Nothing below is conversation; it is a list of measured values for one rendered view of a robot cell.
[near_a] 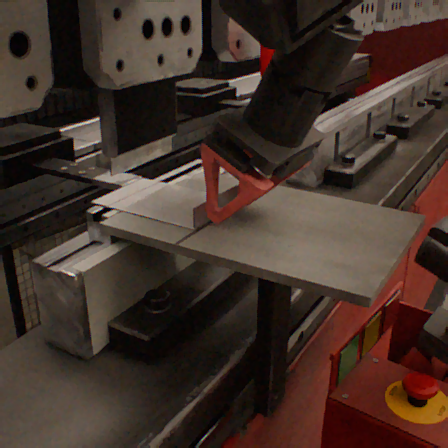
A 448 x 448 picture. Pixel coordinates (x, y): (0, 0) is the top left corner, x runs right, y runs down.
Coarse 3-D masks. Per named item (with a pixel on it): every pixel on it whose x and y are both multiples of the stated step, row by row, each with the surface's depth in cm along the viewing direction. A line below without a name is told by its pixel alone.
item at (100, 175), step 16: (0, 128) 72; (16, 128) 73; (32, 128) 72; (48, 128) 72; (0, 144) 65; (16, 144) 66; (32, 144) 68; (48, 144) 70; (64, 144) 72; (0, 160) 64; (16, 160) 66; (32, 160) 68; (48, 160) 69; (64, 160) 69; (0, 176) 65; (16, 176) 66; (32, 176) 68; (64, 176) 65; (80, 176) 64; (96, 176) 63; (112, 176) 63; (128, 176) 63
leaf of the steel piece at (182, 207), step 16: (144, 192) 59; (160, 192) 59; (176, 192) 59; (192, 192) 59; (224, 192) 54; (112, 208) 56; (128, 208) 55; (144, 208) 55; (160, 208) 55; (176, 208) 55; (192, 208) 55; (176, 224) 52; (192, 224) 52
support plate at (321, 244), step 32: (288, 192) 60; (128, 224) 52; (160, 224) 52; (224, 224) 52; (256, 224) 52; (288, 224) 52; (320, 224) 52; (352, 224) 52; (384, 224) 52; (416, 224) 52; (192, 256) 48; (224, 256) 46; (256, 256) 46; (288, 256) 46; (320, 256) 46; (352, 256) 46; (384, 256) 46; (320, 288) 42; (352, 288) 41
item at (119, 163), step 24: (120, 96) 52; (144, 96) 55; (168, 96) 59; (120, 120) 53; (144, 120) 56; (168, 120) 60; (120, 144) 54; (144, 144) 57; (168, 144) 62; (120, 168) 56
